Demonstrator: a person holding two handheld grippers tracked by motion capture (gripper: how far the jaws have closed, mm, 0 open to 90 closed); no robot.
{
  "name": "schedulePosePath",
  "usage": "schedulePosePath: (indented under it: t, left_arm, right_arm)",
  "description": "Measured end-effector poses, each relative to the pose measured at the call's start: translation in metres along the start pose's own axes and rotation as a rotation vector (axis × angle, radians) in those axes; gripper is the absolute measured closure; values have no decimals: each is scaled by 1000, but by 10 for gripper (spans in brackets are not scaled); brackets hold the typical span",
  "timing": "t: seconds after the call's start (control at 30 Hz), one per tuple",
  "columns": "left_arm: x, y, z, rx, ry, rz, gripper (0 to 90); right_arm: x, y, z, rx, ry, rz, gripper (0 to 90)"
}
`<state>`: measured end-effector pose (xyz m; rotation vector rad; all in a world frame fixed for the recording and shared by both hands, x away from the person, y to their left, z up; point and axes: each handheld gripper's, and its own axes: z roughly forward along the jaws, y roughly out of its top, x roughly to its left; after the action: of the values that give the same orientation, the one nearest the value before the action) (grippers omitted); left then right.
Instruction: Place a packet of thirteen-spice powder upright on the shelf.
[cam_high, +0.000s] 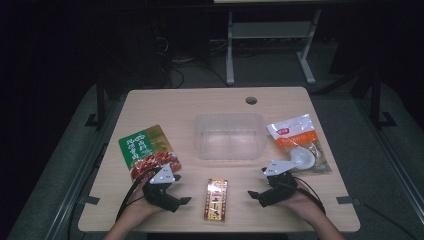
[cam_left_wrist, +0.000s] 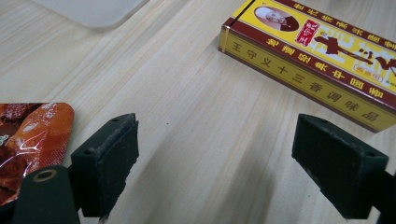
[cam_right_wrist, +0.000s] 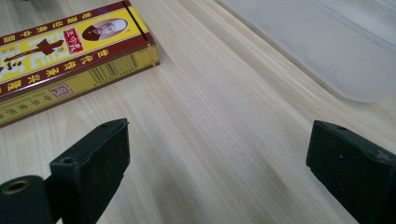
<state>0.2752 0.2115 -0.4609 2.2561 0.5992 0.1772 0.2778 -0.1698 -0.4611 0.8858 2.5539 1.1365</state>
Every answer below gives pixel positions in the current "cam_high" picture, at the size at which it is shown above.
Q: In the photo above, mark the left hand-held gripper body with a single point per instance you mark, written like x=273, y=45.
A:
x=156, y=195

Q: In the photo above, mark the person's left hand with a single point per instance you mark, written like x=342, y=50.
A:
x=141, y=206

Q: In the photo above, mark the green and gold snack packet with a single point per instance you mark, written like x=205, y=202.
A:
x=146, y=148

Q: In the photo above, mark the person's right hand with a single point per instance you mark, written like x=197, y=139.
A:
x=308, y=205

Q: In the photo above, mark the grey tape strip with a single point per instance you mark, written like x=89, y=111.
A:
x=346, y=200
x=90, y=200

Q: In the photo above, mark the clear plastic container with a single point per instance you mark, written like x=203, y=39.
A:
x=230, y=136

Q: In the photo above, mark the black metal stand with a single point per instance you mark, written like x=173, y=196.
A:
x=100, y=103
x=376, y=100

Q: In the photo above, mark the white and orange snack packet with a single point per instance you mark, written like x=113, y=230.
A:
x=296, y=136

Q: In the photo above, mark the white metal stand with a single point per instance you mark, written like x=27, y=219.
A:
x=270, y=30

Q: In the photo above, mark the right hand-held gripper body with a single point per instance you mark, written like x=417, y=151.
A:
x=281, y=188

